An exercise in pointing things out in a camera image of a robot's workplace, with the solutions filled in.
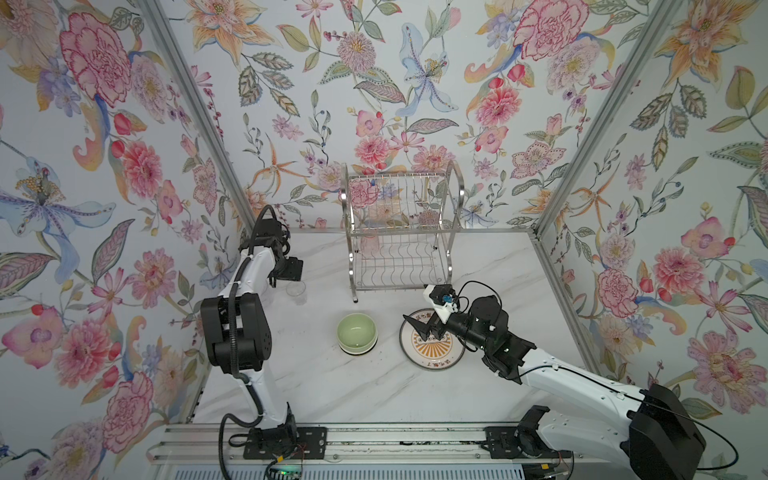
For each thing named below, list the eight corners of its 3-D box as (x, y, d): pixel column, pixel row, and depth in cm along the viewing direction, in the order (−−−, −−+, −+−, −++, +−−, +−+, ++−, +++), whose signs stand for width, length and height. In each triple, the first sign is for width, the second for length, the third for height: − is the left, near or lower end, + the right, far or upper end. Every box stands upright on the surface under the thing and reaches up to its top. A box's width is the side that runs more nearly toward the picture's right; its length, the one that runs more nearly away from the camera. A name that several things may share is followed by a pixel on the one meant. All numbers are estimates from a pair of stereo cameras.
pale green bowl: (334, 355, 90) (330, 342, 83) (347, 324, 97) (344, 309, 90) (370, 365, 88) (369, 352, 81) (380, 332, 95) (380, 317, 88)
